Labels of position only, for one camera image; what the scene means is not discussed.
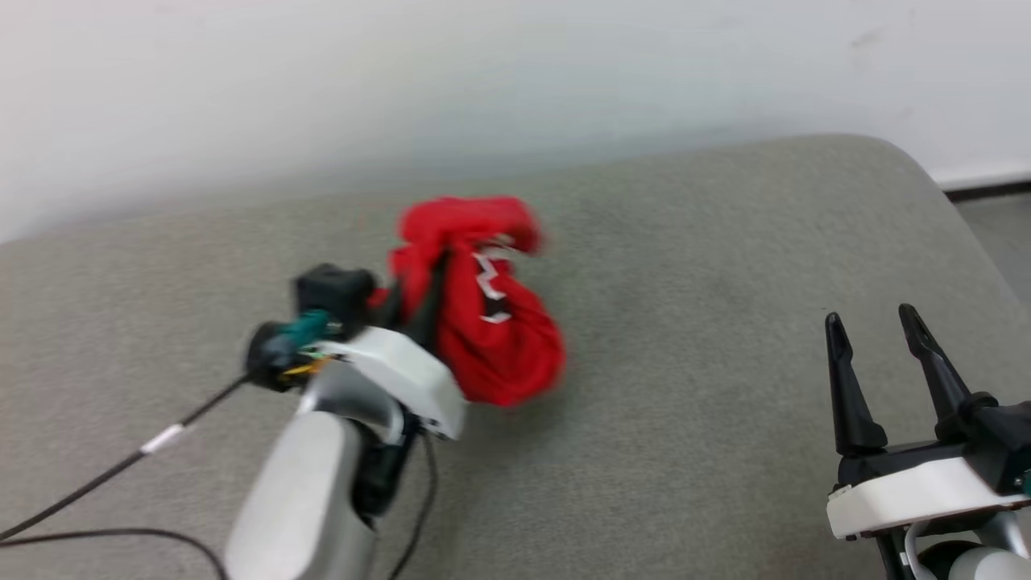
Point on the dark wall baseboard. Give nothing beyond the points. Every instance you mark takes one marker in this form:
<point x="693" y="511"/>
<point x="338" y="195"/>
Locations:
<point x="991" y="191"/>

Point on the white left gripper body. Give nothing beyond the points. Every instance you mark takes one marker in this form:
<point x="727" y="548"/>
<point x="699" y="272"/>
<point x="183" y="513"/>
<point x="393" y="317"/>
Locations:
<point x="403" y="370"/>

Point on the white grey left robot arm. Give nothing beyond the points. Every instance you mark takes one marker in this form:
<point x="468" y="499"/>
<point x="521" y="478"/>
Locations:
<point x="306" y="499"/>

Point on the grey fabric sofa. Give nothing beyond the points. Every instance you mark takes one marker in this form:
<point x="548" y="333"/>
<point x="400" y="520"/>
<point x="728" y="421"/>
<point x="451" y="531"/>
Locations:
<point x="685" y="322"/>

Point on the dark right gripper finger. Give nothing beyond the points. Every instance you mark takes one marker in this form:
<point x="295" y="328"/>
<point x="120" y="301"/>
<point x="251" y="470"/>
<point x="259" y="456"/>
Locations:
<point x="934" y="362"/>
<point x="847" y="387"/>

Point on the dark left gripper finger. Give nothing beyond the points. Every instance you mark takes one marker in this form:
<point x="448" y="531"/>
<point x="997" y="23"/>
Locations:
<point x="428" y="310"/>
<point x="394" y="304"/>

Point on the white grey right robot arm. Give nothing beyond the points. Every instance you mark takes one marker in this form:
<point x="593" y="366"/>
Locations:
<point x="966" y="560"/>

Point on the red garment with white print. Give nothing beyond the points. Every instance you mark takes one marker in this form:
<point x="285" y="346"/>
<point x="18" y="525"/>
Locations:
<point x="499" y="346"/>

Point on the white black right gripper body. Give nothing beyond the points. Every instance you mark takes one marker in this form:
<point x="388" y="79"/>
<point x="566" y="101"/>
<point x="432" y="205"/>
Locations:
<point x="910" y="487"/>

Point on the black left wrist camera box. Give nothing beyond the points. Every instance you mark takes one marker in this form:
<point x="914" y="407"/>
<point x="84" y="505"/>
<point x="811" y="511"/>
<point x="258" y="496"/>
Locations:
<point x="333" y="292"/>

